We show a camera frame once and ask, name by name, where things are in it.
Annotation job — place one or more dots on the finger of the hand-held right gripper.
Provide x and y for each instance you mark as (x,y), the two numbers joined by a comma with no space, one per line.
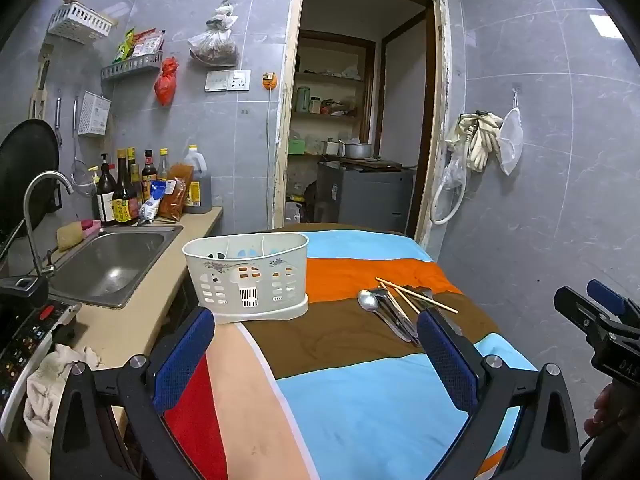
(580,307)
(607,292)

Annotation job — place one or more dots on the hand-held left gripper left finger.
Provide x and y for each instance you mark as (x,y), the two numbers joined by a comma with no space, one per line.
(182,360)

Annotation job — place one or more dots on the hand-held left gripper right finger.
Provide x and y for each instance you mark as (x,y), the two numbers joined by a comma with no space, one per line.
(447,365)

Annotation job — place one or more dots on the wooden chopstick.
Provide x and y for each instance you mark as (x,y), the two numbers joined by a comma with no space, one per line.
(425,299)
(398,294)
(400,305)

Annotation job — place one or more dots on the steel spoon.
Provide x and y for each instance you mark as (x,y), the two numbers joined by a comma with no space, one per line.
(395,312)
(369,301)

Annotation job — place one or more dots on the white plastic utensil holder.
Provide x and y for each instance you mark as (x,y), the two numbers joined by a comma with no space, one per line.
(240,270)

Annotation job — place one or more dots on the person's right hand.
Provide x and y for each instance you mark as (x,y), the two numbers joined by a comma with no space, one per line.
(599,417)

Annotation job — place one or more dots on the beige kitchen counter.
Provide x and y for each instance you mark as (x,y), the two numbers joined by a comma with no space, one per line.
(120,330)

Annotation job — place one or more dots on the striped colourful blanket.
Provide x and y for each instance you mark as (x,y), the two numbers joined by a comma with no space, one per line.
(350,385)

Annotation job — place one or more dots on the steel kitchen sink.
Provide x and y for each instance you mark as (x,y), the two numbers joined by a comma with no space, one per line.
(107,265)

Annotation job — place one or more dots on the white cloth rag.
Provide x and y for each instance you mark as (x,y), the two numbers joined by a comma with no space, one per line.
(47,390)

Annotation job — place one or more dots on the blue white packet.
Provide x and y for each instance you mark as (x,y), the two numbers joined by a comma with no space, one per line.
(152,205)

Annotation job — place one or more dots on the black electric cooker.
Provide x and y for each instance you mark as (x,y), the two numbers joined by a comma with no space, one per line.
(22,340)

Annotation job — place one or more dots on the pink scrub pad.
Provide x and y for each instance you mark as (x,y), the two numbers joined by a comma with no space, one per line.
(92,225)

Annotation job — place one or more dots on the yellow sponge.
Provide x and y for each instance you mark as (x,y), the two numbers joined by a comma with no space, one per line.
(70,236)

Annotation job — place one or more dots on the orange spice packet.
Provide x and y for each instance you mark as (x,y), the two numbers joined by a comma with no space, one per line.
(176,190)

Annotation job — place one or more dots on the plastic oil jug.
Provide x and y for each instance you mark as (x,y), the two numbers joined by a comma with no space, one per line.
(199,185)

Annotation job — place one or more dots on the dark pump bottle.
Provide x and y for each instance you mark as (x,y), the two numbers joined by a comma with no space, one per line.
(105,200)

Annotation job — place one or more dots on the white mesh bag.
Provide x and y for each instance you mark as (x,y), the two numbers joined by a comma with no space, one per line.
(511,140)

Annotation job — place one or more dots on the clear plastic bag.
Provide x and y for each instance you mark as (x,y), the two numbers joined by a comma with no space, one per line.
(454,172)

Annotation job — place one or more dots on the grey washing machine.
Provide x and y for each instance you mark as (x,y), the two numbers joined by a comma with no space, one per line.
(367,195)

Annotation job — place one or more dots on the red cap sauce bottle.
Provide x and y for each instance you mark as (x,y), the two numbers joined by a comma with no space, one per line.
(149,175)

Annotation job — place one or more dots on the yellow cap sauce bottle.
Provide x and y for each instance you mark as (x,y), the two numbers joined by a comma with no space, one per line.
(134,170)

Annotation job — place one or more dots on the clear glass bottle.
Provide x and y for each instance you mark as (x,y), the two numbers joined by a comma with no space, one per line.
(163,162)

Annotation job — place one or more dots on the beige work gloves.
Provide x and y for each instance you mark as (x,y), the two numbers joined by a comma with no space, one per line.
(480,135)

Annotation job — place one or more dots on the curved steel faucet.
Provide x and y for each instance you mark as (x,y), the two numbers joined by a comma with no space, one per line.
(31,220)

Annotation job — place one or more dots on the wooden cutting board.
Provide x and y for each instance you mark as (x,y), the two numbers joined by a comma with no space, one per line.
(372,163)

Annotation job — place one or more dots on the steel cooking pot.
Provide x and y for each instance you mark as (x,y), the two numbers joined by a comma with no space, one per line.
(357,150)

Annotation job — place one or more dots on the green box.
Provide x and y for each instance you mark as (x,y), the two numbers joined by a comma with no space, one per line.
(297,147)

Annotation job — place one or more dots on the black wok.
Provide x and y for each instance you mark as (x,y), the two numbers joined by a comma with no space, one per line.
(25,175)

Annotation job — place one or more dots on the white hanging basket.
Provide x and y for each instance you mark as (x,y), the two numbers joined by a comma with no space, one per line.
(94,114)

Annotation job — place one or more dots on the hanging steel ladle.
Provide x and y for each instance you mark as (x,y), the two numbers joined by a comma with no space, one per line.
(58,115)

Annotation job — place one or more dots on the red plastic bag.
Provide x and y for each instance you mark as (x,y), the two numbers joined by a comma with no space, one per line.
(166,82)

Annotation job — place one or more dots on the green canister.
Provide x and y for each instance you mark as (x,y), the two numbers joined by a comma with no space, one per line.
(303,100)

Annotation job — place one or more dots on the orange plug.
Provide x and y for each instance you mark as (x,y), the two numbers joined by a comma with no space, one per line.
(270,80)

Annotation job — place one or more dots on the wooden pantry shelves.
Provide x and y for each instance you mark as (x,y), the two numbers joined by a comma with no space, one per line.
(330,77)

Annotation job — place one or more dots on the yellow green snack packet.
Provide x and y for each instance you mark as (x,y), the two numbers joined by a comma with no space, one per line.
(125,47)

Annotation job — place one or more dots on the red white snack packet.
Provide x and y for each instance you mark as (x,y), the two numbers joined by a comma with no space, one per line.
(149,44)

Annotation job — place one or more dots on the clear bag of dried goods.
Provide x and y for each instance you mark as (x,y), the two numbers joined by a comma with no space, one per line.
(212,42)

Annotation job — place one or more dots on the wooden door frame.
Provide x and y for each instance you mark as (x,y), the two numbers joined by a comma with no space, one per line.
(287,110)

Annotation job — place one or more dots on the white wall socket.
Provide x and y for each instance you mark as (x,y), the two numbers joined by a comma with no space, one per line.
(239,80)

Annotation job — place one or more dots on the grey wall shelf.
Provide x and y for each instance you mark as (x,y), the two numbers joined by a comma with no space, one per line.
(131,67)

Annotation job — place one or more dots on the white slotted wall rack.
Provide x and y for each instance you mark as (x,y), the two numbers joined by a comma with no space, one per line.
(80,22)

